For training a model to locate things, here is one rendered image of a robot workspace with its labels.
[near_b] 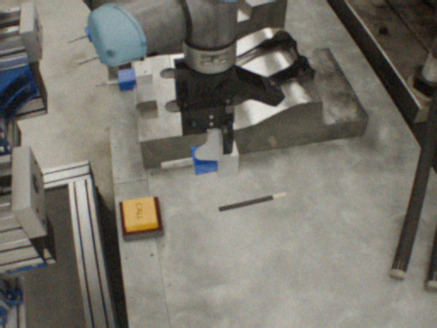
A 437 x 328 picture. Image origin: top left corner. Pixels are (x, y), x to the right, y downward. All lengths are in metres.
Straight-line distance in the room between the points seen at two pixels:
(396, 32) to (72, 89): 1.64
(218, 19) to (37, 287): 1.20
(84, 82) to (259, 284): 1.83
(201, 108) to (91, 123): 1.59
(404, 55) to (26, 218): 1.10
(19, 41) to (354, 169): 0.82
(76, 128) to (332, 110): 1.47
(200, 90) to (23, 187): 0.33
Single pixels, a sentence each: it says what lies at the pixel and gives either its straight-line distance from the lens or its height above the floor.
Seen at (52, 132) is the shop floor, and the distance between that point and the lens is 2.26.
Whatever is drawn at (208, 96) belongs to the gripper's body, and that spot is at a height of 1.09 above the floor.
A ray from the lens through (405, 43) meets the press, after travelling 1.45.
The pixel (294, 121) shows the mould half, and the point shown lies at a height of 0.88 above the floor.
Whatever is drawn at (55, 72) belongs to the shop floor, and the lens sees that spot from 2.61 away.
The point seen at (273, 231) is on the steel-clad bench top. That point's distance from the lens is 0.89.
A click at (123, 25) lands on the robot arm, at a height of 1.27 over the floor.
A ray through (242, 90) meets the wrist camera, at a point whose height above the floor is 1.10.
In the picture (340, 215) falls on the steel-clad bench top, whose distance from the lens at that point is 0.93.
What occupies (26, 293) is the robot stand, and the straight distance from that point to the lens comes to 1.58.
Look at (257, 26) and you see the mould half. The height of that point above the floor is 0.84.
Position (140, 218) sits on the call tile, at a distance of 0.87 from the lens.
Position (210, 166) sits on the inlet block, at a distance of 0.80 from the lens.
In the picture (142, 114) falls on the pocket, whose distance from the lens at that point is 1.00.
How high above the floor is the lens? 1.57
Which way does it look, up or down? 51 degrees down
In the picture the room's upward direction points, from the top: straight up
